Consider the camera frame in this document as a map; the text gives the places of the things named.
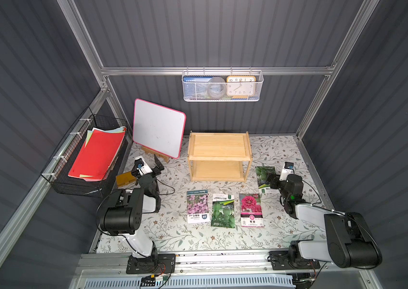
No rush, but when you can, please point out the green gourd seed bag bottom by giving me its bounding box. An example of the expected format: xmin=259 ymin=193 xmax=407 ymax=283
xmin=256 ymin=166 xmax=278 ymax=194

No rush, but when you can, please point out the green gourd seed bag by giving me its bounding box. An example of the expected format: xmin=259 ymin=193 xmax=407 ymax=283
xmin=256 ymin=166 xmax=278 ymax=194
xmin=211 ymin=194 xmax=235 ymax=229

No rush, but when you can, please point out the pink flower seed bag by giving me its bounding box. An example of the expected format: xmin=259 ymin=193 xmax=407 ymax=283
xmin=239 ymin=193 xmax=265 ymax=228

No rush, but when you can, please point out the purple flower seed bag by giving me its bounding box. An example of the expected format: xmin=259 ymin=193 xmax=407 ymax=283
xmin=186 ymin=190 xmax=211 ymax=224

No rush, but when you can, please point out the wooden two-tier shelf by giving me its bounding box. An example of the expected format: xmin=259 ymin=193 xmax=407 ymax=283
xmin=188 ymin=132 xmax=253 ymax=183

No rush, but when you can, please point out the green gourd seed bag top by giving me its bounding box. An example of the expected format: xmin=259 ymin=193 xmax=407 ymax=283
xmin=211 ymin=194 xmax=235 ymax=229

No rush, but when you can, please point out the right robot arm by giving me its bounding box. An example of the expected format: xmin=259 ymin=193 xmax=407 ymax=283
xmin=267 ymin=173 xmax=383 ymax=270

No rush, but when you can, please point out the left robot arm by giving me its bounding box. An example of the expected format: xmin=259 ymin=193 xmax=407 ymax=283
xmin=96 ymin=155 xmax=164 ymax=261

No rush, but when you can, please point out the wooden whiteboard easel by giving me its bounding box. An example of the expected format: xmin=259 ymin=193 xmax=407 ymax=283
xmin=141 ymin=146 xmax=170 ymax=163

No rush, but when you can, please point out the yellow sponge block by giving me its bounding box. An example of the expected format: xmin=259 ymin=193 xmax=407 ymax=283
xmin=116 ymin=172 xmax=136 ymax=188

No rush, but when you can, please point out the pink framed whiteboard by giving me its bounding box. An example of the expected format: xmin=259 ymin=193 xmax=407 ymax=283
xmin=132 ymin=99 xmax=187 ymax=158

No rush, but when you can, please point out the red paper folder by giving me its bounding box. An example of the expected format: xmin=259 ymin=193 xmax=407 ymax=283
xmin=68 ymin=126 xmax=126 ymax=182

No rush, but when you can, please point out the blue box in basket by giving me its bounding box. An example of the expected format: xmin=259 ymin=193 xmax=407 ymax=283
xmin=182 ymin=76 xmax=212 ymax=101

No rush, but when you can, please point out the yellow square clock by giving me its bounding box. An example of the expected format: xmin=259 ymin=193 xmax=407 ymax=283
xmin=226 ymin=75 xmax=257 ymax=98

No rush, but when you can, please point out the grey tape roll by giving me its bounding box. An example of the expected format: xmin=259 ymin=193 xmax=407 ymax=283
xmin=207 ymin=77 xmax=227 ymax=99

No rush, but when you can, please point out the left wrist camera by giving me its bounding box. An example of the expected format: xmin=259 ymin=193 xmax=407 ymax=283
xmin=131 ymin=156 xmax=153 ymax=178

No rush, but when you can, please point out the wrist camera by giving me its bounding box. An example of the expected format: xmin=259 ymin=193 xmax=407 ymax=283
xmin=131 ymin=156 xmax=153 ymax=178
xmin=279 ymin=161 xmax=295 ymax=181

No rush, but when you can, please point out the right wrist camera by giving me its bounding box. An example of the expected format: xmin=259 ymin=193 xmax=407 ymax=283
xmin=279 ymin=161 xmax=295 ymax=181

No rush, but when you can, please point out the black wire side basket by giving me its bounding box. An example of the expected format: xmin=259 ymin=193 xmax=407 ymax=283
xmin=41 ymin=114 xmax=129 ymax=198

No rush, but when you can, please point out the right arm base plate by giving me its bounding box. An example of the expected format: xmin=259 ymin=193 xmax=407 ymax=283
xmin=267 ymin=250 xmax=321 ymax=270

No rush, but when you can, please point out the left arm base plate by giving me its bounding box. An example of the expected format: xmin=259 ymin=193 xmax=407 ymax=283
xmin=126 ymin=254 xmax=176 ymax=275

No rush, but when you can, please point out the white wire wall basket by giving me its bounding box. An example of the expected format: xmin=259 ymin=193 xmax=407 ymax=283
xmin=181 ymin=68 xmax=264 ymax=102

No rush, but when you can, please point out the white vented cable duct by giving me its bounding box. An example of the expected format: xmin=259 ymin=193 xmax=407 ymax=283
xmin=81 ymin=273 xmax=296 ymax=289

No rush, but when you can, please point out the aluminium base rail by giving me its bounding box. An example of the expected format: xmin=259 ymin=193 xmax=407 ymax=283
xmin=72 ymin=249 xmax=373 ymax=282

